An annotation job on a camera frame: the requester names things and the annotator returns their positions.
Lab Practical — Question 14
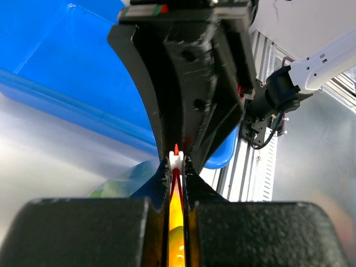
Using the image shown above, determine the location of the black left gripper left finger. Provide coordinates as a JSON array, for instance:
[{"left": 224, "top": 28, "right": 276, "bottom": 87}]
[{"left": 1, "top": 159, "right": 170, "bottom": 266}]

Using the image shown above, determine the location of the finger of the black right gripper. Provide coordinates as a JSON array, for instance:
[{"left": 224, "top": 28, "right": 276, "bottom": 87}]
[
  {"left": 107, "top": 24, "right": 182, "bottom": 158},
  {"left": 166, "top": 24, "right": 243, "bottom": 171}
]

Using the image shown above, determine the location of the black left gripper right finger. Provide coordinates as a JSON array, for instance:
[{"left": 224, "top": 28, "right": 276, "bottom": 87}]
[{"left": 183, "top": 157, "right": 350, "bottom": 266}]

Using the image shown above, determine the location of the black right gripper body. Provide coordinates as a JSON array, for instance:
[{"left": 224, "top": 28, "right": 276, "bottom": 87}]
[{"left": 117, "top": 1, "right": 259, "bottom": 31}]

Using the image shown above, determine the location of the clear zip top bag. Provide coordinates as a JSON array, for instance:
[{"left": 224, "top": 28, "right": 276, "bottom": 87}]
[{"left": 88, "top": 160, "right": 185, "bottom": 266}]

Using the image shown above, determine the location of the orange yellow bell pepper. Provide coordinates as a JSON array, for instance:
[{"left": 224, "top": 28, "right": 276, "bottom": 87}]
[{"left": 169, "top": 190, "right": 185, "bottom": 267}]

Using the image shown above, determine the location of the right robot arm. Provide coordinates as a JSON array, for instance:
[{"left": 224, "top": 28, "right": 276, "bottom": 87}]
[{"left": 107, "top": 1, "right": 355, "bottom": 171}]

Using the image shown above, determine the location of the blue plastic bin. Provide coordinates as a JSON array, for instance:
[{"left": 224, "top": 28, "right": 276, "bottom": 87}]
[{"left": 1, "top": 1, "right": 236, "bottom": 169}]

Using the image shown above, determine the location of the aluminium frame rail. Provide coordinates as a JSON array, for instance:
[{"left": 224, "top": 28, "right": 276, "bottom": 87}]
[{"left": 217, "top": 29, "right": 355, "bottom": 201}]

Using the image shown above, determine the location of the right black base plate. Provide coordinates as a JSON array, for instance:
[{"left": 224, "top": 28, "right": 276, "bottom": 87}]
[{"left": 239, "top": 115, "right": 268, "bottom": 149}]

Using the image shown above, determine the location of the white slotted cable duct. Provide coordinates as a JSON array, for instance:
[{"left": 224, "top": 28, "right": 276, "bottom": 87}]
[{"left": 261, "top": 135, "right": 278, "bottom": 202}]

